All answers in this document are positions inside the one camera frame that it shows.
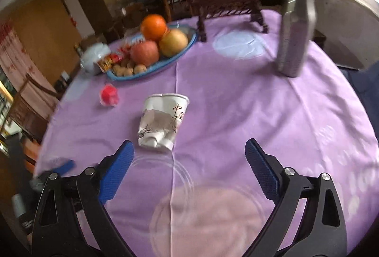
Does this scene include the red apple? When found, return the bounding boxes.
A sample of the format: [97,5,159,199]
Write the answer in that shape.
[130,40,160,66]

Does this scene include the orange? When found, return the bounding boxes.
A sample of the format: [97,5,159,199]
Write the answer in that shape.
[140,14,168,41]

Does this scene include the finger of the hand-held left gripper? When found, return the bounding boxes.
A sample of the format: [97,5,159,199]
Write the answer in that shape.
[31,159,74,186]

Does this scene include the wooden chair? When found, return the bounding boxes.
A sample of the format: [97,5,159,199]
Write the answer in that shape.
[0,74,61,142]

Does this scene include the floral curtain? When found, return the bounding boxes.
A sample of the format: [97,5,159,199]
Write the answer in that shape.
[0,20,39,104]

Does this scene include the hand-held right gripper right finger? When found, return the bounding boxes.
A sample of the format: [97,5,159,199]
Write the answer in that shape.
[245,139,347,257]

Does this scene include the purple printed tablecloth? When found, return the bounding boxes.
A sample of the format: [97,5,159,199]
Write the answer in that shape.
[35,9,379,257]

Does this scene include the blue fruit plate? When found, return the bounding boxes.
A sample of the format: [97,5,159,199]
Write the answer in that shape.
[106,25,197,81]

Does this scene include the crushed white paper cup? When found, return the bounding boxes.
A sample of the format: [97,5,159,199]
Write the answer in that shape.
[137,93,190,149]

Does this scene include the blue cushioned chair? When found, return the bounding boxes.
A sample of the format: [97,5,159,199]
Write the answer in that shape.
[343,60,379,127]

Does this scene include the stainless steel bottle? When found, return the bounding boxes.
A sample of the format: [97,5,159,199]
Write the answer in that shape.
[277,0,317,78]

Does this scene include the pile of walnuts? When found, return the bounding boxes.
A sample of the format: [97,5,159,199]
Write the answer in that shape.
[113,57,148,77]

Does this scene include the red snack packet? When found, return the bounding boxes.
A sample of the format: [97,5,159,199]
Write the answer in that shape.
[97,34,145,72]

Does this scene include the small red jelly cup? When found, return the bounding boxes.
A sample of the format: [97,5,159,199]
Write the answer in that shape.
[100,84,120,106]

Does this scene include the brown wooden door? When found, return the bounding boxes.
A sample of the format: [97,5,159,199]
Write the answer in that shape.
[10,0,82,86]

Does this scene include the yellow pear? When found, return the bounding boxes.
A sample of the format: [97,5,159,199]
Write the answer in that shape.
[159,29,188,58]

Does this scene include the white lidded bowl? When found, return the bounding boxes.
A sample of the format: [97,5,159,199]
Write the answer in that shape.
[79,42,111,75]

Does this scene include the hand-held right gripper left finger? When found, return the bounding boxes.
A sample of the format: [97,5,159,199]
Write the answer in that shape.
[31,140,135,257]

